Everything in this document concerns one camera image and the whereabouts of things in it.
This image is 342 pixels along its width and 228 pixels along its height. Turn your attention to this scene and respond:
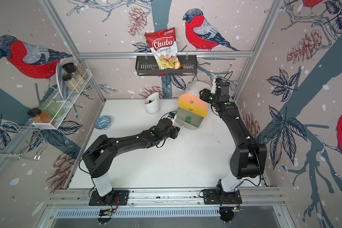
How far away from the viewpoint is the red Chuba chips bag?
80 cm

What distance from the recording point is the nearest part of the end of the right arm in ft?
2.01

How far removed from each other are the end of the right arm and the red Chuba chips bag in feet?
0.93
